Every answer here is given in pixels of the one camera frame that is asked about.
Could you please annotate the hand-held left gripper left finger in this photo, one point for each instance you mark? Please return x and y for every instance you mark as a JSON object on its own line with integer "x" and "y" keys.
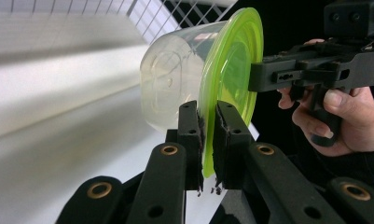
{"x": 191, "y": 146}

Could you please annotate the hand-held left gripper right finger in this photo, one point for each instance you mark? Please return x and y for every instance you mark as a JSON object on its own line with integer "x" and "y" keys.
{"x": 231, "y": 149}

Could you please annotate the clear container with green lid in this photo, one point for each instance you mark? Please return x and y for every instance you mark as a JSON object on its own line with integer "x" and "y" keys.
{"x": 175, "y": 71}

